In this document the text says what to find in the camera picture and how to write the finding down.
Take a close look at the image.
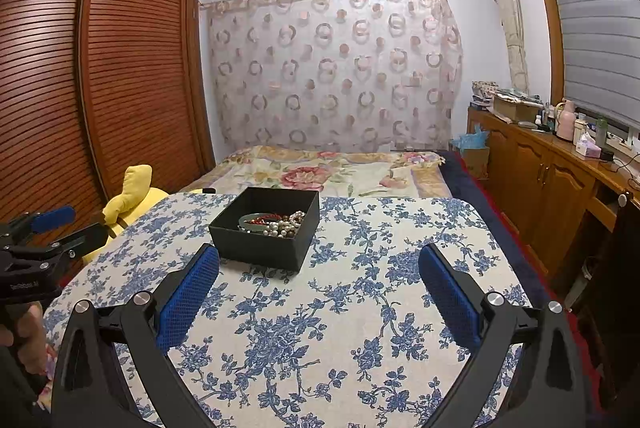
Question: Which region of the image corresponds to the person's left hand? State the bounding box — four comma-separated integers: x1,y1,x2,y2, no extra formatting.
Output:
0,301,49,390

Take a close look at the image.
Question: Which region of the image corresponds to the brown slatted wooden wardrobe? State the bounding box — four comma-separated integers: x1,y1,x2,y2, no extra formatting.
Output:
0,0,217,259

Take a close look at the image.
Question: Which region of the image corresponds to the pale green jade bangle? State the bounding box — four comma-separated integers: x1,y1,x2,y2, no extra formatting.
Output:
239,211,272,234

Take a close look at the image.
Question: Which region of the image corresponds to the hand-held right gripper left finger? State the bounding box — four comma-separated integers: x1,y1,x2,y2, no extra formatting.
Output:
50,243,221,428

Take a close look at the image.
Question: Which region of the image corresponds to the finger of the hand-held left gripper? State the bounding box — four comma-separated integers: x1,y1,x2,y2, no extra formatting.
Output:
27,223,110,266
0,207,77,250

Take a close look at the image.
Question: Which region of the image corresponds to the yellow plush toy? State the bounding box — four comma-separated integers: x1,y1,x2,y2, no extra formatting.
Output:
102,165,169,240

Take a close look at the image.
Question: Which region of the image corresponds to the dark blue bed cover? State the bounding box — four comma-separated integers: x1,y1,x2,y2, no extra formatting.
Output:
439,151,557,306

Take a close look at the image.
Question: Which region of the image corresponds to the blue plastic bag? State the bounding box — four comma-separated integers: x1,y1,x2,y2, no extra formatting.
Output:
450,124,490,152

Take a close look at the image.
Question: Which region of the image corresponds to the small cardboard box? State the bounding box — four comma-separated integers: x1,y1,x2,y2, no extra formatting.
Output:
462,145,491,180

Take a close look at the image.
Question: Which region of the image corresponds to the ring patterned sheer curtain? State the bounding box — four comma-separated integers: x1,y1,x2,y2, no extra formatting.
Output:
206,0,464,155

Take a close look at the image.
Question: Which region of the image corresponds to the dark chair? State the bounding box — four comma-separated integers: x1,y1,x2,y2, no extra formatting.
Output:
565,191,640,414

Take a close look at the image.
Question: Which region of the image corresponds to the floral fabric bundle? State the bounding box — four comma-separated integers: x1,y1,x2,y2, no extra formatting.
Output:
472,80,502,109

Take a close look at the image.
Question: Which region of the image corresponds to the grey window blind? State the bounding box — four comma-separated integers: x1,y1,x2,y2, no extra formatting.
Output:
540,0,640,131

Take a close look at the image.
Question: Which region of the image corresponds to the flat cardboard box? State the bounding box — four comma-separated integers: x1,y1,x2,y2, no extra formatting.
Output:
492,93,544,124

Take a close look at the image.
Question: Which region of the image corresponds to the blue floral tablecloth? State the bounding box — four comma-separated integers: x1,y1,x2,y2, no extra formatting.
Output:
42,193,532,428

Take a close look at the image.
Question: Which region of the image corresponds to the wooden window frame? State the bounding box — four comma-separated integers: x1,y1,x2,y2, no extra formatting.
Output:
525,0,640,131

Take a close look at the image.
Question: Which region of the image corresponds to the beige tied curtain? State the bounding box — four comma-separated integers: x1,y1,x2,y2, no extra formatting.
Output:
480,0,532,95

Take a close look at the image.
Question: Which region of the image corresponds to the black jewelry box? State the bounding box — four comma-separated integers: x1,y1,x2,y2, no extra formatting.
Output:
208,187,321,272

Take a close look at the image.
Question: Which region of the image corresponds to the floral bed blanket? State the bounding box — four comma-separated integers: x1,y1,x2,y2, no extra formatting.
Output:
177,145,447,200

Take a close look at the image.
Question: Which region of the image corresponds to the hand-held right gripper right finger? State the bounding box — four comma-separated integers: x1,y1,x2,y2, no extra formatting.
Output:
418,243,596,428

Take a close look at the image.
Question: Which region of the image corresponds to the white pearl necklace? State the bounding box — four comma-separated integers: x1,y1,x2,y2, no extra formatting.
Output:
260,211,307,240

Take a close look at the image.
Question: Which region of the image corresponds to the pink tissue pack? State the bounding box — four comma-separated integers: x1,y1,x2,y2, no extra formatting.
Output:
575,133,604,158

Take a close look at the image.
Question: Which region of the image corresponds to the pink thermos jug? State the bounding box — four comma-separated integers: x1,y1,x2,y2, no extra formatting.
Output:
556,98,577,142

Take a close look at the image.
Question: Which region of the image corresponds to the long wooden cabinet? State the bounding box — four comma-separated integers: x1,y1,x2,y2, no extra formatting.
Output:
467,106,640,281

